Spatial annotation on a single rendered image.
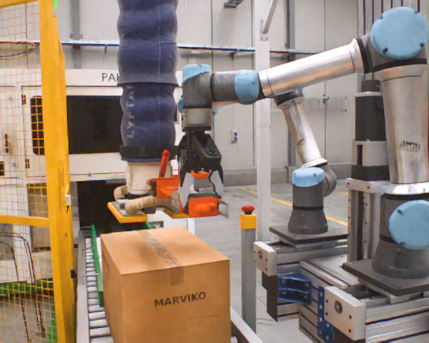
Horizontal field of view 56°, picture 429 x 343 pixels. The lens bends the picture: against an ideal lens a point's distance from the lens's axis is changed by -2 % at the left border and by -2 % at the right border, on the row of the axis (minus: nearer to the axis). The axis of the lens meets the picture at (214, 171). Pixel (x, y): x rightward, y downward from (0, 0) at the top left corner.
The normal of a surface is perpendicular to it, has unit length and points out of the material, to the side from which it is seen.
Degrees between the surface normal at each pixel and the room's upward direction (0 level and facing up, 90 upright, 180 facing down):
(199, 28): 90
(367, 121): 90
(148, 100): 68
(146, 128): 75
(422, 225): 98
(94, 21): 90
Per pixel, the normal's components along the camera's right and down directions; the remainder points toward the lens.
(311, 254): 0.30, 0.08
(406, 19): -0.28, -0.04
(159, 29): 0.58, 0.39
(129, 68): -0.51, 0.29
